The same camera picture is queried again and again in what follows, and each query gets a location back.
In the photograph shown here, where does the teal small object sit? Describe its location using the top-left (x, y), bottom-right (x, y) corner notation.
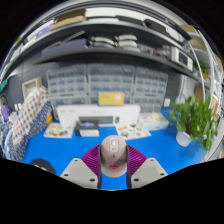
top-left (0, 79), bottom-right (8, 93)

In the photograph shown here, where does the red blue checkered cloth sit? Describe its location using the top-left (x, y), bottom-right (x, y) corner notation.
top-left (13, 86), bottom-right (51, 144)

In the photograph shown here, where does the small black box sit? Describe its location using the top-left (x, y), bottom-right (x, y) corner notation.
top-left (74, 119), bottom-right (100, 138)

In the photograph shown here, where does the picture sticker sheet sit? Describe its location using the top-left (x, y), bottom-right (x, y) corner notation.
top-left (114, 123), bottom-right (152, 140)
top-left (43, 122), bottom-right (75, 139)

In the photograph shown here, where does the navy white-dotted cloth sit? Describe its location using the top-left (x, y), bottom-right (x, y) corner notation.
top-left (8, 101), bottom-right (54, 163)

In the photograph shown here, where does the beige computer mouse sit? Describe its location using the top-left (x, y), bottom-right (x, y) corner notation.
top-left (99, 135), bottom-right (129, 178)

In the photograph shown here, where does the yellow card box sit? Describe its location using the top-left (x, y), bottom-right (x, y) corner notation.
top-left (97, 91), bottom-right (126, 107)

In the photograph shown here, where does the purple small object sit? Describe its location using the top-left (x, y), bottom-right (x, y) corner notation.
top-left (0, 104), bottom-right (9, 123)

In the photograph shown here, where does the clear drawer cabinet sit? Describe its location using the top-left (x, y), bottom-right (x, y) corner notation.
top-left (89, 93), bottom-right (134, 107)
top-left (49, 94), bottom-right (90, 118)
top-left (87, 63), bottom-right (136, 96)
top-left (132, 94), bottom-right (167, 114)
top-left (46, 64), bottom-right (88, 98)
top-left (134, 66), bottom-right (169, 98)

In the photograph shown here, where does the dark wall shelf unit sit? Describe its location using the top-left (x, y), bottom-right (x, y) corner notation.
top-left (6, 6), bottom-right (208, 81)

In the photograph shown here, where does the white and blue box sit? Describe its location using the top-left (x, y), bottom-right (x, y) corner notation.
top-left (139, 112), bottom-right (170, 132)

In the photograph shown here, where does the white woven basket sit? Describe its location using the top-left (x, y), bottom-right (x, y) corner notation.
top-left (21, 77), bottom-right (44, 100)

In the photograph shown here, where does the black round mouse pad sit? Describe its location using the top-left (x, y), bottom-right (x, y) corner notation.
top-left (29, 158), bottom-right (58, 175)

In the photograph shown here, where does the white metal shelf rack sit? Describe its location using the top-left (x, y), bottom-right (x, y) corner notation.
top-left (186, 23), bottom-right (224, 118)

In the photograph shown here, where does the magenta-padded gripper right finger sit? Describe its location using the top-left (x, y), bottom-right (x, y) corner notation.
top-left (125, 144), bottom-right (169, 190)

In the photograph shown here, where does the green potted plant white pot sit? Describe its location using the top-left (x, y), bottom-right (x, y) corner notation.
top-left (169, 93), bottom-right (219, 153)

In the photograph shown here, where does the long white keyboard box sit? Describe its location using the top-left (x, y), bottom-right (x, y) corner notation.
top-left (55, 104), bottom-right (141, 128)

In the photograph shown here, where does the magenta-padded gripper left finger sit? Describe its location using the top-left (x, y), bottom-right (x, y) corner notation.
top-left (59, 144), bottom-right (103, 190)

